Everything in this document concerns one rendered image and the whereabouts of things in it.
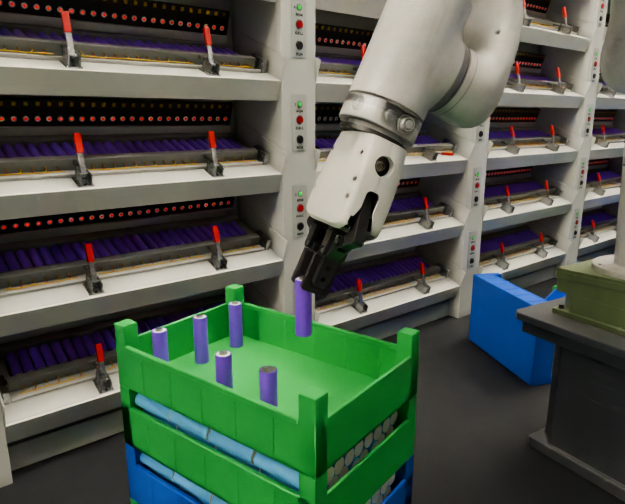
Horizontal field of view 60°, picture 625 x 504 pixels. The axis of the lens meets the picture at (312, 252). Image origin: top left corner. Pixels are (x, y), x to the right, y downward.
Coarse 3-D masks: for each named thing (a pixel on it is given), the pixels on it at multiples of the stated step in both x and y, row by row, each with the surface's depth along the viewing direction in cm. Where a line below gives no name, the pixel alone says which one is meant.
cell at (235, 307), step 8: (232, 304) 75; (240, 304) 75; (232, 312) 75; (240, 312) 75; (232, 320) 75; (240, 320) 75; (232, 328) 75; (240, 328) 75; (232, 336) 75; (240, 336) 76; (232, 344) 76; (240, 344) 76
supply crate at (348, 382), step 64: (128, 320) 65; (192, 320) 74; (256, 320) 78; (128, 384) 65; (192, 384) 57; (256, 384) 65; (320, 384) 65; (384, 384) 57; (256, 448) 53; (320, 448) 49
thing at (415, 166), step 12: (432, 132) 174; (444, 132) 170; (456, 144) 166; (468, 144) 164; (408, 156) 154; (420, 156) 157; (444, 156) 162; (456, 156) 165; (468, 156) 165; (408, 168) 149; (420, 168) 152; (432, 168) 156; (444, 168) 160; (456, 168) 163
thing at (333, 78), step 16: (320, 32) 141; (336, 32) 144; (352, 32) 147; (368, 32) 150; (320, 48) 143; (336, 48) 146; (352, 48) 150; (320, 64) 131; (336, 64) 134; (352, 64) 139; (320, 80) 126; (336, 80) 130; (352, 80) 134; (320, 96) 126; (336, 96) 129
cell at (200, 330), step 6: (198, 318) 69; (204, 318) 70; (198, 324) 69; (204, 324) 70; (198, 330) 70; (204, 330) 70; (198, 336) 70; (204, 336) 70; (198, 342) 70; (204, 342) 70; (198, 348) 70; (204, 348) 70; (198, 354) 70; (204, 354) 71; (198, 360) 71; (204, 360) 71
